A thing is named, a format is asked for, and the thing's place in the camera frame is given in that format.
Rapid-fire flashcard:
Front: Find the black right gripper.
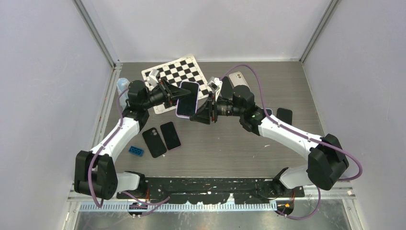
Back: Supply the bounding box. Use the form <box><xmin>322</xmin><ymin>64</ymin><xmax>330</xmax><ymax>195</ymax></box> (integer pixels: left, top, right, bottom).
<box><xmin>192</xmin><ymin>91</ymin><xmax>244</xmax><ymax>125</ymax></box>

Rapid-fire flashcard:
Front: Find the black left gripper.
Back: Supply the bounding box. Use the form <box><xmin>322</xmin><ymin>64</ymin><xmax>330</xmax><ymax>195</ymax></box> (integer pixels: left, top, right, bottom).
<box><xmin>143</xmin><ymin>80</ymin><xmax>192</xmax><ymax>110</ymax></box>

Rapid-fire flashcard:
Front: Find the lilac cased phone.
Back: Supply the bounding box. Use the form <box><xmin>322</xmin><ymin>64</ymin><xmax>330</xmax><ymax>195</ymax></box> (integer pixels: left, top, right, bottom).
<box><xmin>175</xmin><ymin>81</ymin><xmax>199</xmax><ymax>118</ymax></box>

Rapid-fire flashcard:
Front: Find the purple edged phone from case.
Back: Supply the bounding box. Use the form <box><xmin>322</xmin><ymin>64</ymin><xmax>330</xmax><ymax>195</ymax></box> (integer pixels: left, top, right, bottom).
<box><xmin>160</xmin><ymin>122</ymin><xmax>181</xmax><ymax>150</ymax></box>

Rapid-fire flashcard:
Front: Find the beige phone case with ring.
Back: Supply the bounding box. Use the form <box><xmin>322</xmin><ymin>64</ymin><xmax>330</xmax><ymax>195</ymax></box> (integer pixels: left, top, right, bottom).
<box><xmin>228</xmin><ymin>72</ymin><xmax>249</xmax><ymax>87</ymax></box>

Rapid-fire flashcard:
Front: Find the black phone from case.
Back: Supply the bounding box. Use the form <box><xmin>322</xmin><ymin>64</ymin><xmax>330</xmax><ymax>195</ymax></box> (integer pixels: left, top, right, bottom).
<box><xmin>220</xmin><ymin>76</ymin><xmax>233</xmax><ymax>99</ymax></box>

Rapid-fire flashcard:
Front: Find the light blue cased phone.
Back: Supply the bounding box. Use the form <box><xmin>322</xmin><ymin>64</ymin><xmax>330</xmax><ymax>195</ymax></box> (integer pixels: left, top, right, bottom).
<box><xmin>264</xmin><ymin>108</ymin><xmax>272</xmax><ymax>116</ymax></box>

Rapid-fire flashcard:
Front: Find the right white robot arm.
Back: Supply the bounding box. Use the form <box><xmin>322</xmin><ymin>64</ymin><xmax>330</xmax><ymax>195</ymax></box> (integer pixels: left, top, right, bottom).
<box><xmin>190</xmin><ymin>86</ymin><xmax>349</xmax><ymax>197</ymax></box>

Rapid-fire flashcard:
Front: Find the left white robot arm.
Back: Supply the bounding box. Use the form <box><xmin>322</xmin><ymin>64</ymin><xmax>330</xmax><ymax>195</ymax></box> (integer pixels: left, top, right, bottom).
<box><xmin>74</xmin><ymin>79</ymin><xmax>191</xmax><ymax>206</ymax></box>

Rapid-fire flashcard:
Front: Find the black white chessboard mat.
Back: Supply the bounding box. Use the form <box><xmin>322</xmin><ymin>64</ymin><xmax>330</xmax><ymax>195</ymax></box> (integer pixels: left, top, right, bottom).
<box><xmin>141</xmin><ymin>54</ymin><xmax>211</xmax><ymax>104</ymax></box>

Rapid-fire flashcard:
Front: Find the blue toy brick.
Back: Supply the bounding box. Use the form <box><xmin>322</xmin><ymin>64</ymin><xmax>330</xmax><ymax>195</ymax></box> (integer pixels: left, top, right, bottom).
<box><xmin>129</xmin><ymin>146</ymin><xmax>144</xmax><ymax>157</ymax></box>

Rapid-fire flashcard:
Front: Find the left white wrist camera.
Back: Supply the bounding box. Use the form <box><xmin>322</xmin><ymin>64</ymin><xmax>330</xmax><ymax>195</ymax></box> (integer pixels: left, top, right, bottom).
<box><xmin>147</xmin><ymin>69</ymin><xmax>160</xmax><ymax>90</ymax></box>

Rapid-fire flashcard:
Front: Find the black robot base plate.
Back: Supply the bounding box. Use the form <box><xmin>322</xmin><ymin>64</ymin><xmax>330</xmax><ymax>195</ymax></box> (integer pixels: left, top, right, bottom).
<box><xmin>117</xmin><ymin>177</ymin><xmax>305</xmax><ymax>205</ymax></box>

